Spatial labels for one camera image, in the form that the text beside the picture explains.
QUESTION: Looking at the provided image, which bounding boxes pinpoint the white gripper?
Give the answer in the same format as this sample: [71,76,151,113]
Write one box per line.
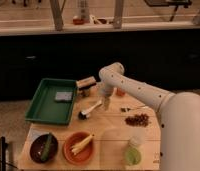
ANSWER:
[99,82,114,110]

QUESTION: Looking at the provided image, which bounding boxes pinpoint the white dish brush black head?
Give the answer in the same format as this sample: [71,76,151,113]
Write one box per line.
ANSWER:
[78,100,102,120]

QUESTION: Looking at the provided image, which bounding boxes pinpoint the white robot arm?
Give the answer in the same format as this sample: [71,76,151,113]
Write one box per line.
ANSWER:
[99,62,200,171]

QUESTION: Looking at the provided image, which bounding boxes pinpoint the wooden scrub brush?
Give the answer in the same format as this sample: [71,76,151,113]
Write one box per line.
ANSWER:
[76,76,96,97]

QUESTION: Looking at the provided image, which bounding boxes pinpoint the orange tomato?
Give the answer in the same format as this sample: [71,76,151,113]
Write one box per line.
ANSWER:
[116,88,126,97]

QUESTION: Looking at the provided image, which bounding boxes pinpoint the pile of brown beans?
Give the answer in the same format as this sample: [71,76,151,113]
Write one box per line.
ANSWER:
[125,114,149,127]

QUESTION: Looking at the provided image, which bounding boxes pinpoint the clear plastic cup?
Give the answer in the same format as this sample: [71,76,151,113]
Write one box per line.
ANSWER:
[129,128,146,147]

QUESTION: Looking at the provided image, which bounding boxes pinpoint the grey sponge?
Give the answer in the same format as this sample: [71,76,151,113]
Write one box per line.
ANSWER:
[55,92,72,102]

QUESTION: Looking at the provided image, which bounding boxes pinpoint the yellow corn sticks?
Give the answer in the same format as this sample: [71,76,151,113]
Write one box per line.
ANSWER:
[71,134,94,155]

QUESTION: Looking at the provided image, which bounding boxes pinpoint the orange bowl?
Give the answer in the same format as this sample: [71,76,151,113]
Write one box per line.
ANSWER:
[62,132,95,166]

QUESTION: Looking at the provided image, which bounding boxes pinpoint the green plastic tray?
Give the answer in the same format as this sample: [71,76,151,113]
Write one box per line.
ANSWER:
[25,78,77,125]

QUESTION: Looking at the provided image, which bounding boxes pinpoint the green cucumber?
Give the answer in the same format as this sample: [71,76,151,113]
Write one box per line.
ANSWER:
[40,133,52,162]

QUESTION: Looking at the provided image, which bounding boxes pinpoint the dark brown bowl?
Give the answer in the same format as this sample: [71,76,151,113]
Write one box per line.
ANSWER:
[30,133,58,163]

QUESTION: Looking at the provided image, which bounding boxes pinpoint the red object on shelf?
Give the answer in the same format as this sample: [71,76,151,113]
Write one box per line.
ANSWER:
[72,18,85,25]

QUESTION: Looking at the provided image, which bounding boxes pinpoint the black stand at left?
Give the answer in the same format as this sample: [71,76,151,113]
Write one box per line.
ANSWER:
[0,136,8,171]

